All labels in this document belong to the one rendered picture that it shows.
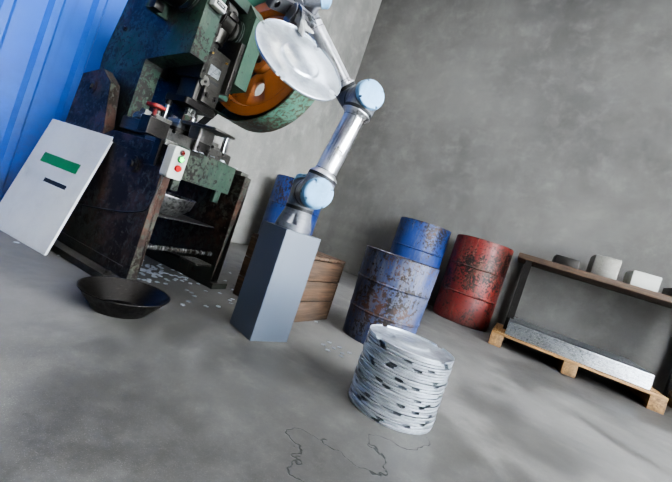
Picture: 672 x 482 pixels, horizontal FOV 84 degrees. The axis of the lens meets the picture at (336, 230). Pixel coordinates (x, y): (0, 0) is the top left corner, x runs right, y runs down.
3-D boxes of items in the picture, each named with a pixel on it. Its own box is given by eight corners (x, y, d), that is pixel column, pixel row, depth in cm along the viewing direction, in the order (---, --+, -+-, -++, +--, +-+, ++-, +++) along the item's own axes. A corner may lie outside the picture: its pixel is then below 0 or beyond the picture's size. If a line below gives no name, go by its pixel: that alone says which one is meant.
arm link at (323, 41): (364, 112, 165) (309, 1, 151) (375, 107, 155) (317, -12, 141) (343, 125, 162) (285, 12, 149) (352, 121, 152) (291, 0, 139)
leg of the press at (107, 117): (138, 289, 159) (204, 88, 159) (111, 289, 149) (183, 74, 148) (35, 228, 201) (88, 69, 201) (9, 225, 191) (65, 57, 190)
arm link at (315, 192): (314, 213, 151) (375, 97, 154) (325, 216, 137) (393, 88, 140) (288, 199, 147) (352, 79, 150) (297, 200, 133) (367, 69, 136)
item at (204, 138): (228, 163, 185) (237, 137, 185) (207, 154, 172) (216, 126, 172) (194, 153, 196) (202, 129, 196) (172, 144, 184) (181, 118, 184)
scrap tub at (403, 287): (420, 350, 215) (446, 271, 215) (399, 363, 178) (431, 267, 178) (356, 321, 234) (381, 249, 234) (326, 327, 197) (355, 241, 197)
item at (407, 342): (411, 331, 145) (412, 329, 145) (472, 368, 120) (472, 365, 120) (353, 321, 130) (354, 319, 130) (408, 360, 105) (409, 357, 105)
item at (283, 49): (319, 117, 102) (320, 115, 101) (235, 35, 95) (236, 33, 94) (350, 80, 122) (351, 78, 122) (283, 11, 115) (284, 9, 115)
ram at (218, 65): (220, 112, 193) (238, 58, 193) (198, 99, 180) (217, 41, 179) (197, 108, 201) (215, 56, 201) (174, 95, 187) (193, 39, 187)
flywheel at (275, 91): (302, -1, 240) (222, 69, 263) (285, -25, 222) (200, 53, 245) (347, 81, 216) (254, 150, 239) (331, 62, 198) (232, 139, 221)
